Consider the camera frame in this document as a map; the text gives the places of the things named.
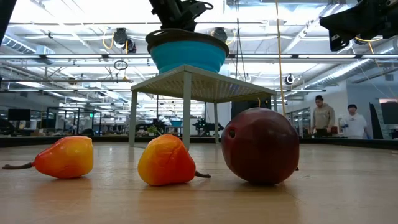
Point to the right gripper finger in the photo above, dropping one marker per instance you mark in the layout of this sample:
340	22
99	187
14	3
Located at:
351	31
357	15

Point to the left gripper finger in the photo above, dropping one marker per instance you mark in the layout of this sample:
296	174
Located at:
182	24

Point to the teal collapsible bowl grey rim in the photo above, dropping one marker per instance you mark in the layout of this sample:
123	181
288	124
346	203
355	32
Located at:
186	56

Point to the dark red toy plum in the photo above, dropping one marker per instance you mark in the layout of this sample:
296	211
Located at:
261	155

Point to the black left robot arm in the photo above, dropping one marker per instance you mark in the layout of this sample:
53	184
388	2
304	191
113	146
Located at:
4	15

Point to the black background robot arm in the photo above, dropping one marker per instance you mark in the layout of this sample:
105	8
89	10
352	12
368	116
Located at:
205	126

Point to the pale green perforated metal shelf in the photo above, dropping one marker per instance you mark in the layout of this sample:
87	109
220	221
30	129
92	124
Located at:
202	84

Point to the person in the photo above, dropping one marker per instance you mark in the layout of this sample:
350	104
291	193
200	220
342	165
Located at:
323	116
353	124

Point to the black monitor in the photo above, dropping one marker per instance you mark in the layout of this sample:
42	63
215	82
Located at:
390	113
18	114

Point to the black slanted panel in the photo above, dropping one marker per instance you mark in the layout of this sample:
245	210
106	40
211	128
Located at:
376	124

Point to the teal background bin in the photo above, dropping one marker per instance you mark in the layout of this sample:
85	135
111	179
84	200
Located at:
176	124

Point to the small green background plant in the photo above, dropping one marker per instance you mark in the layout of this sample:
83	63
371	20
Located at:
152	130

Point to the grey ceiling pipe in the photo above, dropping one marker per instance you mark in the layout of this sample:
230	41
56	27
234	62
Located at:
62	81

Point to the orange yellow toy pear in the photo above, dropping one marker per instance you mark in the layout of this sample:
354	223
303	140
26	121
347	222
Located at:
65	158
164	161

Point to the black office chair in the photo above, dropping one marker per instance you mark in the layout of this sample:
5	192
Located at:
7	126

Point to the silver ventilation duct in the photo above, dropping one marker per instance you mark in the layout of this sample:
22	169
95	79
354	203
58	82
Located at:
28	46
342	73

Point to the black background rig frame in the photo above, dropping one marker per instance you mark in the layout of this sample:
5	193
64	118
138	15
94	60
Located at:
73	109

